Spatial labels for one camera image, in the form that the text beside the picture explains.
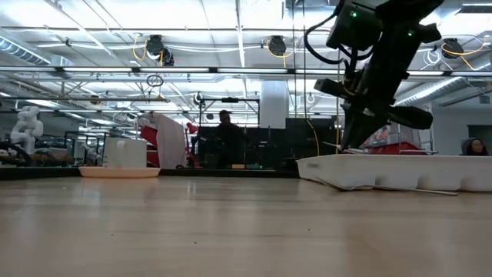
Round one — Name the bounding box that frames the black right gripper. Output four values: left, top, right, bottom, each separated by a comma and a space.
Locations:
339, 37, 435, 152

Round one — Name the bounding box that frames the silver spoon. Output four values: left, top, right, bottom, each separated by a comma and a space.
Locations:
314, 176, 460, 197

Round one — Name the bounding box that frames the colourful poster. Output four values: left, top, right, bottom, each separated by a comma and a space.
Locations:
370, 123, 390, 147

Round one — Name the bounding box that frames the red table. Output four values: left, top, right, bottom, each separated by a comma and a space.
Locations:
367, 140, 428, 156

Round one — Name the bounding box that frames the white cutlery organizer tray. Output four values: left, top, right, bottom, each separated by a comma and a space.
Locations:
295, 153, 492, 192

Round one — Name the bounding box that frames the metal rack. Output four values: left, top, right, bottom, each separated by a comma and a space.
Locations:
395, 126, 439, 155

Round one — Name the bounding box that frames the black desk partition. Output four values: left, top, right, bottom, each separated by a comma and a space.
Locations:
196, 116, 343, 170

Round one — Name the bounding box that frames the person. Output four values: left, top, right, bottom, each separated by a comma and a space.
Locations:
460, 137, 490, 157
213, 109, 246, 169

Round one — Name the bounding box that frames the dark monitor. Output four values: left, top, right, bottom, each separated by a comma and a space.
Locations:
467, 123, 492, 157

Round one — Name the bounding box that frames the white hanging cloth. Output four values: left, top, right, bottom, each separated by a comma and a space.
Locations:
155, 112, 187, 170

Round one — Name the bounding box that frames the red cart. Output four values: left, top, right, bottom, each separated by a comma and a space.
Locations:
138, 123, 160, 168

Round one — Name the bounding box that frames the peach saucer plate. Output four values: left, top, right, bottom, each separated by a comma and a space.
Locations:
78, 165, 161, 179

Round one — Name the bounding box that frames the wooden workbench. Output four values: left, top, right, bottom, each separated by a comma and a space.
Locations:
0, 152, 75, 167

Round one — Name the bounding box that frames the white robot figure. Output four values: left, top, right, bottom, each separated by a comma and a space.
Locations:
9, 105, 45, 155

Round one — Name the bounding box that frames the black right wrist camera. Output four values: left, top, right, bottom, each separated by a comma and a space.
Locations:
313, 77, 348, 100

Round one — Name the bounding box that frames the silver ventilation duct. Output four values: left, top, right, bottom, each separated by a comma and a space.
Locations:
0, 36, 74, 68
395, 53, 492, 108

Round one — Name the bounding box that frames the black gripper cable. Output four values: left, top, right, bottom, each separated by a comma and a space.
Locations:
303, 13, 376, 66

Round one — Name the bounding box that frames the black rack frame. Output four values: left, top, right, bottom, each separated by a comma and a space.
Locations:
198, 96, 261, 128

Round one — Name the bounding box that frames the black table frame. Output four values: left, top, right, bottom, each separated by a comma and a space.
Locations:
0, 165, 300, 181

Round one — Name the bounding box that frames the black overhead frame rail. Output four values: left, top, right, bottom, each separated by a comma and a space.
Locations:
0, 65, 492, 77

